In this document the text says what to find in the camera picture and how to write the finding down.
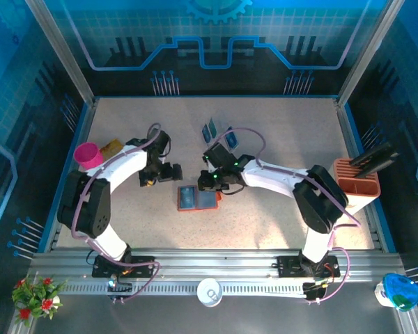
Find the aluminium frame post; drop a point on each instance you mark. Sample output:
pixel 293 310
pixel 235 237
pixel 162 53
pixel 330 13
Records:
pixel 367 52
pixel 63 52

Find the aluminium table side rail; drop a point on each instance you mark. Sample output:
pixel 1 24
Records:
pixel 348 139
pixel 86 125

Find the small black controller box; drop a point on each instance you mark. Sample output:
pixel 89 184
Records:
pixel 315 292
pixel 120 292

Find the blue domed white container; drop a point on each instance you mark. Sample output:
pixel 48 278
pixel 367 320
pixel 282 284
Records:
pixel 400 288

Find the green VIP card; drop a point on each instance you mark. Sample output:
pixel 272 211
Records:
pixel 212 128

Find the artificial plant red flowers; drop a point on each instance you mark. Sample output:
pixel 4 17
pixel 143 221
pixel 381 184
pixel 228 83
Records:
pixel 38 299

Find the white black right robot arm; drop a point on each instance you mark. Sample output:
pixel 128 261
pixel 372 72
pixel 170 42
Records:
pixel 275 175

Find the clear acrylic card stand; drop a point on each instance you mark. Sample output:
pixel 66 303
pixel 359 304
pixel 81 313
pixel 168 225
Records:
pixel 222 121

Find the pink plastic cup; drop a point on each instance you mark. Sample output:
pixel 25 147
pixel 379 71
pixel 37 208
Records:
pixel 88 156

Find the orange card holder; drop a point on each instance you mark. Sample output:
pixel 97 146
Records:
pixel 207 202

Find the white round cup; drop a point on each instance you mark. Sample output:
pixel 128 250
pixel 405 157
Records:
pixel 205 288

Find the yellow snack bag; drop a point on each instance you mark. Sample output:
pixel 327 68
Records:
pixel 111 148

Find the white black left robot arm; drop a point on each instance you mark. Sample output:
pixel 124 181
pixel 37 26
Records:
pixel 125 167

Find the terracotta slotted utensil holder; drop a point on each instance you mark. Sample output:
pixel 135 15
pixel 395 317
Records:
pixel 358 184

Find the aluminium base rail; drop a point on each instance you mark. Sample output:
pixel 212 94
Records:
pixel 212 264

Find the blue VIP card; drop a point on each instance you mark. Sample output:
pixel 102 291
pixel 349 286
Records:
pixel 205 133
pixel 231 140
pixel 187 198

